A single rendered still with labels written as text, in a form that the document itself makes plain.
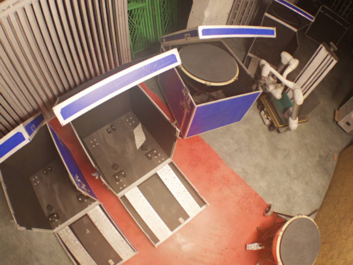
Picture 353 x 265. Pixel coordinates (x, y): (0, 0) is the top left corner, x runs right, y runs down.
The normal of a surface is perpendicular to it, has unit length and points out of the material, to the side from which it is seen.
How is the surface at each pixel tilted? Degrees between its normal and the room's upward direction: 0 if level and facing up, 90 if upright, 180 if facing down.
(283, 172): 0
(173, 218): 1
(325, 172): 0
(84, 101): 48
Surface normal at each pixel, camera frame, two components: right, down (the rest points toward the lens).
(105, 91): 0.55, 0.22
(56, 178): 0.12, -0.48
